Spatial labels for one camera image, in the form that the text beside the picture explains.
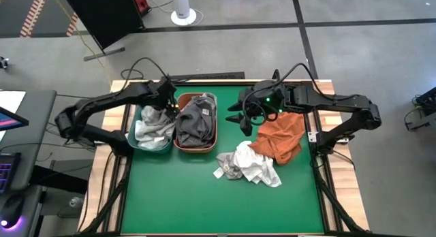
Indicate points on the silver metal bracket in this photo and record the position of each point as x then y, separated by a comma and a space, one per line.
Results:
312, 137

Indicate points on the black computer mouse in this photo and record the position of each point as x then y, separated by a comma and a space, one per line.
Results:
12, 209

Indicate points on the dark grey waffle towel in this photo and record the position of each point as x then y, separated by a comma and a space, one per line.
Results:
194, 131

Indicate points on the black silver clamp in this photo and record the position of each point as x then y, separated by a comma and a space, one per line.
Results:
342, 139

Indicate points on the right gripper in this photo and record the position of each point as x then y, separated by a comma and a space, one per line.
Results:
262, 97

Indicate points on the white paper sheet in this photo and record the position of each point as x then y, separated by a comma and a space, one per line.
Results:
12, 99

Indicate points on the charcoal grey towel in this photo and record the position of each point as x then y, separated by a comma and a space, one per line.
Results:
204, 106

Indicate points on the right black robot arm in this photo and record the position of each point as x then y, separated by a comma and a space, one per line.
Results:
340, 102

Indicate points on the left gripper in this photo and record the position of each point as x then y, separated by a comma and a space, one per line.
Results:
167, 92

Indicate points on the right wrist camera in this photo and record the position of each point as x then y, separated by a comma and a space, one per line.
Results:
246, 128

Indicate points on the red power strip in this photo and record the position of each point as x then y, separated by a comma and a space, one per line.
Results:
140, 0

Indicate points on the thin white towel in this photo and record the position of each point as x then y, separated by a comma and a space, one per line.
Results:
153, 118

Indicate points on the black floor equipment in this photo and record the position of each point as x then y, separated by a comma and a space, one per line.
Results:
427, 100

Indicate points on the orange towel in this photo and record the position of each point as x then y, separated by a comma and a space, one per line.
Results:
279, 138

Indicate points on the orange plastic basket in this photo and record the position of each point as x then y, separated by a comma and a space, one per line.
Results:
184, 99

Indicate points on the black panel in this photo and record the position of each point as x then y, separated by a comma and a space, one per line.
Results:
102, 15

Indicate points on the white tower fan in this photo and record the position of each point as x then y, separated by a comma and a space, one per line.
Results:
181, 5

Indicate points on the desk monitor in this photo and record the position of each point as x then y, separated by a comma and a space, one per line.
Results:
10, 119

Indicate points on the green plastic basket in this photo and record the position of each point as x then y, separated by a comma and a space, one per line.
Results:
150, 151

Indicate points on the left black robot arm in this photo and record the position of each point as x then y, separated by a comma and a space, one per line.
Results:
102, 100

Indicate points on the white cotton towel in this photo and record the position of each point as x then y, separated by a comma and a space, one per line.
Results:
255, 165

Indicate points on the green table mat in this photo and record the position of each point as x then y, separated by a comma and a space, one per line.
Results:
204, 203

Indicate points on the grey desk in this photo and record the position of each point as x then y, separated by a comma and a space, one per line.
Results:
37, 128

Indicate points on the backlit keyboard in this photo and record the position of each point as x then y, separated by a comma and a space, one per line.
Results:
8, 172

